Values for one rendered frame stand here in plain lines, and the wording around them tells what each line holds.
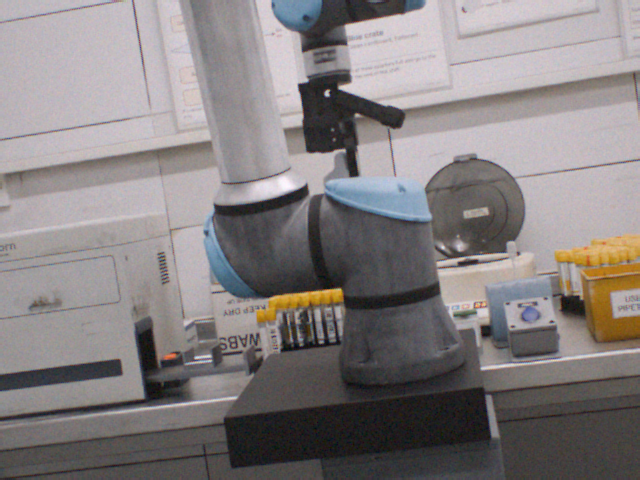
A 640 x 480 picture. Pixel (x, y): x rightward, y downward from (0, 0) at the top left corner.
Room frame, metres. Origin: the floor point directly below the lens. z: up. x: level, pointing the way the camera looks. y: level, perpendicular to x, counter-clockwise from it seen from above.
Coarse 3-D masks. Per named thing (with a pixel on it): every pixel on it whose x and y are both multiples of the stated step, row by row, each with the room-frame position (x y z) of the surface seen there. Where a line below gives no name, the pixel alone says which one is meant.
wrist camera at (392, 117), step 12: (336, 96) 1.51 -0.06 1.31; (348, 96) 1.51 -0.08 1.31; (360, 96) 1.51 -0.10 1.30; (348, 108) 1.51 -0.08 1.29; (360, 108) 1.51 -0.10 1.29; (372, 108) 1.50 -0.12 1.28; (384, 108) 1.50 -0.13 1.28; (396, 108) 1.51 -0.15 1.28; (384, 120) 1.50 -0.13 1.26; (396, 120) 1.50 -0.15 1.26
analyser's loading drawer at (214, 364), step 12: (192, 348) 1.56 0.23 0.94; (216, 348) 1.53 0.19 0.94; (252, 348) 1.54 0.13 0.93; (192, 360) 1.55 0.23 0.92; (204, 360) 1.56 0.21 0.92; (216, 360) 1.52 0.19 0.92; (228, 360) 1.55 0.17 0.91; (240, 360) 1.53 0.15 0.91; (252, 360) 1.53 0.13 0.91; (144, 372) 1.56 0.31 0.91; (156, 372) 1.54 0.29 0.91; (168, 372) 1.52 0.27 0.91; (180, 372) 1.51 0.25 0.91; (192, 372) 1.50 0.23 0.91; (204, 372) 1.50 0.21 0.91; (216, 372) 1.50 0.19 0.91; (228, 372) 1.50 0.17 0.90; (252, 372) 1.51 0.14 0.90
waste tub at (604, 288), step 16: (592, 272) 1.56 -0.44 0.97; (608, 272) 1.56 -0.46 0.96; (624, 272) 1.55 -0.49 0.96; (592, 288) 1.44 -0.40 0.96; (608, 288) 1.44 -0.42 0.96; (624, 288) 1.43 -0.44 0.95; (592, 304) 1.44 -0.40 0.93; (608, 304) 1.44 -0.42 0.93; (624, 304) 1.43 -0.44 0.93; (592, 320) 1.46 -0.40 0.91; (608, 320) 1.44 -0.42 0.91; (624, 320) 1.43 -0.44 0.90; (608, 336) 1.44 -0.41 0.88; (624, 336) 1.43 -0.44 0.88
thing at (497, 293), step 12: (540, 276) 1.56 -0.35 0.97; (492, 288) 1.53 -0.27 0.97; (504, 288) 1.53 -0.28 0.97; (516, 288) 1.53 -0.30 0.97; (528, 288) 1.53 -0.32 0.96; (540, 288) 1.53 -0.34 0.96; (492, 300) 1.53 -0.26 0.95; (504, 300) 1.53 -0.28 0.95; (516, 300) 1.53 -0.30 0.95; (552, 300) 1.52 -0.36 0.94; (492, 312) 1.53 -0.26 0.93; (492, 324) 1.53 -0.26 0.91; (504, 324) 1.53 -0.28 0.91; (492, 336) 1.55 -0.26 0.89; (504, 336) 1.53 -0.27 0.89
